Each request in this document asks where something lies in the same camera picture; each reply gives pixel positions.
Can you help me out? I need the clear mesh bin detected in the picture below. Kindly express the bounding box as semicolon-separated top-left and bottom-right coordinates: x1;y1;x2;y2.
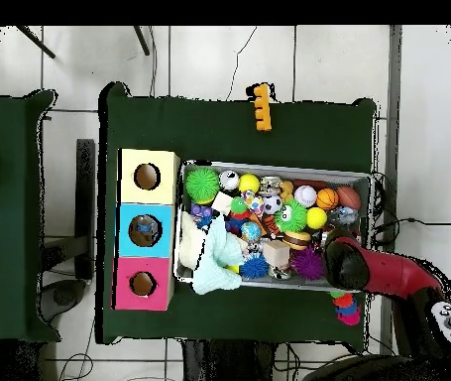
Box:
174;161;373;294

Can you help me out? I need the green spiky ball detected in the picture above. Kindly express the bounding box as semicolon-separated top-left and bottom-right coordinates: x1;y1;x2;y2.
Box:
184;166;222;205
275;198;309;235

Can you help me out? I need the orange plastic comb toy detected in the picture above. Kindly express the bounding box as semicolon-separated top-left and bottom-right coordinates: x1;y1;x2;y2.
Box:
246;82;274;132

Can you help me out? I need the yellow smiley ball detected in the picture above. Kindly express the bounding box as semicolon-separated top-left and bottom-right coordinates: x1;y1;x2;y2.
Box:
305;206;329;230

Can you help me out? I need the black tripod leg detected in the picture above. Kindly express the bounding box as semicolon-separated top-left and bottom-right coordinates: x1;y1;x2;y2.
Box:
133;26;152;57
14;26;56;60

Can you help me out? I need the clear plastic packet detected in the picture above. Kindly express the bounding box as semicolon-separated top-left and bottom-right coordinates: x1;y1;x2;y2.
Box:
135;221;162;242
329;205;361;229

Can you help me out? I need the mint green cloth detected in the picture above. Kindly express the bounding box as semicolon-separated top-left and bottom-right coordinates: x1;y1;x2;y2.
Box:
192;215;249;299

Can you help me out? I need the toy hamburger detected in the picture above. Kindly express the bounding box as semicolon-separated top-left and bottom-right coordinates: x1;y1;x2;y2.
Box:
282;229;312;251

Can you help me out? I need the wooden box with three holes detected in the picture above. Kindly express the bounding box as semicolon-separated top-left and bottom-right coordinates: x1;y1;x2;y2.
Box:
112;147;180;313

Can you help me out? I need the white baseball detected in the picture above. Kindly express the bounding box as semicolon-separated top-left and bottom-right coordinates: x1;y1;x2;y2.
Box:
293;185;318;207

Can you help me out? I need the dark green tablecloth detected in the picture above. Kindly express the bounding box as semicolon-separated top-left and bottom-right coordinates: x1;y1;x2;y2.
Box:
97;81;379;350
0;89;58;344

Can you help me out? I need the small orange basketball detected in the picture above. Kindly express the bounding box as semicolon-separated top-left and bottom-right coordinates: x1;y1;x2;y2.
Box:
315;188;341;211

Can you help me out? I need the plain wooden cube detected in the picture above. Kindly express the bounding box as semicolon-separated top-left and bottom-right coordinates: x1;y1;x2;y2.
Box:
261;240;291;270

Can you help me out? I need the purple spiky toy with eyes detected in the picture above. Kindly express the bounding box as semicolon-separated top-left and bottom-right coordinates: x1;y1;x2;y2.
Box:
289;247;326;282

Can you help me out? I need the cream muslin cloth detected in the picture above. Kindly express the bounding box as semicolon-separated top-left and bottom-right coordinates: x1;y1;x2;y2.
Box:
176;212;208;273

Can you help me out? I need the black floor cable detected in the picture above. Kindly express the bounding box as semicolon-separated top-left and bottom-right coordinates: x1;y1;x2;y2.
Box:
371;213;451;235

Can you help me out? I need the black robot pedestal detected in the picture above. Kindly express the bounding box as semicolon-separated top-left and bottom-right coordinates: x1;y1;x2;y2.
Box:
180;339;278;381

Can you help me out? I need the grey floor strip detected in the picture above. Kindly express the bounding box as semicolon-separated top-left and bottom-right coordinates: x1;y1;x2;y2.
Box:
387;26;404;251

